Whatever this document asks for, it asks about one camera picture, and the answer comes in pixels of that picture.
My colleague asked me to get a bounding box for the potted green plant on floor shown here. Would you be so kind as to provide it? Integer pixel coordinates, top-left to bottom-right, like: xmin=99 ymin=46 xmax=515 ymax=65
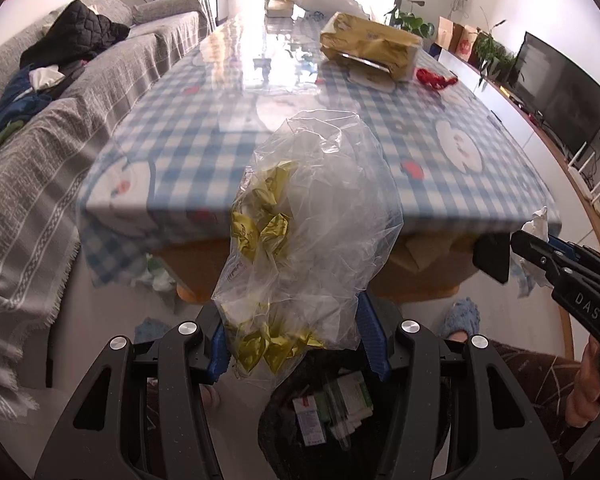
xmin=385 ymin=0 xmax=436 ymax=39

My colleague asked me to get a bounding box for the black trash bin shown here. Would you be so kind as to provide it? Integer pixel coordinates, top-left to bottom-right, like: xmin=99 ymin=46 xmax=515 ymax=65
xmin=258 ymin=370 xmax=388 ymax=479

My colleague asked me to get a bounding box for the blue white milk carton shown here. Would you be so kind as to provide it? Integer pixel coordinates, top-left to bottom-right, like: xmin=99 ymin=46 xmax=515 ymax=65
xmin=292 ymin=396 xmax=326 ymax=446

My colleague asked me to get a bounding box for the blue checkered tablecloth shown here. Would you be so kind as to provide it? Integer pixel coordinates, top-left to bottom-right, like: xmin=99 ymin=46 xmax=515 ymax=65
xmin=76 ymin=18 xmax=562 ymax=286

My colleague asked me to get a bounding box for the red mesh net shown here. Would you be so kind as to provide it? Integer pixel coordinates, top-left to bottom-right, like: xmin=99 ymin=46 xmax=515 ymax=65
xmin=415 ymin=68 xmax=458 ymax=91

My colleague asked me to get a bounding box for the pile of clothes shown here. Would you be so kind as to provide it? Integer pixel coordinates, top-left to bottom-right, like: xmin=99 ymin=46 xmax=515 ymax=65
xmin=0 ymin=60 xmax=87 ymax=148

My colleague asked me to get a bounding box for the plant on tv cabinet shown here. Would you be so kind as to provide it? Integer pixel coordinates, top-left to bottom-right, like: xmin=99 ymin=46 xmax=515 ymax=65
xmin=472 ymin=20 xmax=516 ymax=84

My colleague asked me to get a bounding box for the white tv cabinet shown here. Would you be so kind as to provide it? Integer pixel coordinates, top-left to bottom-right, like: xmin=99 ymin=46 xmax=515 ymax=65
xmin=439 ymin=50 xmax=600 ymax=247

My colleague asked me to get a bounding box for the white tissue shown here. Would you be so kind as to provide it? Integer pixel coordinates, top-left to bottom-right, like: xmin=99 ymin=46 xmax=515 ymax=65
xmin=510 ymin=206 xmax=550 ymax=298

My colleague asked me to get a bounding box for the blue fuzzy slipper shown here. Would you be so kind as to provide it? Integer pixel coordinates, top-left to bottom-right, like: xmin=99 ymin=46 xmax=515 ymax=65
xmin=133 ymin=318 xmax=172 ymax=344
xmin=439 ymin=298 xmax=480 ymax=342

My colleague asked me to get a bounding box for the clear bag with gold wrappers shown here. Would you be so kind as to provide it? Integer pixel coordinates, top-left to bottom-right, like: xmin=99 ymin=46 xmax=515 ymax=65
xmin=212 ymin=110 xmax=403 ymax=382

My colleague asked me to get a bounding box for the black quilted jacket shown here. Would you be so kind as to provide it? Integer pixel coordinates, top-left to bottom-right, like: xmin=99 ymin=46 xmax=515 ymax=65
xmin=20 ymin=0 xmax=131 ymax=68

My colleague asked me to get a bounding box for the black flat screen television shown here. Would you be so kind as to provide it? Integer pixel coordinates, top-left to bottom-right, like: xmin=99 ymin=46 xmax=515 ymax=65
xmin=505 ymin=32 xmax=600 ymax=155

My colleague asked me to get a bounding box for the white wifi router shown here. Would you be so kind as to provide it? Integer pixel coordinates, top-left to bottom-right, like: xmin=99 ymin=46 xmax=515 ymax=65
xmin=567 ymin=143 xmax=600 ymax=214

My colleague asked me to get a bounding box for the white green medicine box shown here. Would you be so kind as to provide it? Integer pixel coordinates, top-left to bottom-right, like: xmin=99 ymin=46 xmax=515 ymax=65
xmin=324 ymin=372 xmax=374 ymax=440

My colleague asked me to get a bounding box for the brown paper bag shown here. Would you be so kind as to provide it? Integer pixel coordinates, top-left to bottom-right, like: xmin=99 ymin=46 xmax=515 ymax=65
xmin=436 ymin=16 xmax=480 ymax=62

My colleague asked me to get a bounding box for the grey covered sofa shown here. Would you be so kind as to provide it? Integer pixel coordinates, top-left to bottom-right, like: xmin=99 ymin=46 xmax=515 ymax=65
xmin=0 ymin=0 xmax=214 ymax=420

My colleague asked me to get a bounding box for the gold foil snack bag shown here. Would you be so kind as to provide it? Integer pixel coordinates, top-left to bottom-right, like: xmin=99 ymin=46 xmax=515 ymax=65
xmin=320 ymin=12 xmax=422 ymax=80

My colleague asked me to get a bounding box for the tissue box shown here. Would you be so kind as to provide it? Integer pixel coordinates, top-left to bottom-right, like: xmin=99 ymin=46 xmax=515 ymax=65
xmin=264 ymin=0 xmax=294 ymax=18

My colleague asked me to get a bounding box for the person's right hand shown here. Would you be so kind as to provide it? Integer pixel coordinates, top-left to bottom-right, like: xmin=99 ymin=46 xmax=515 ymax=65
xmin=565 ymin=336 xmax=600 ymax=428

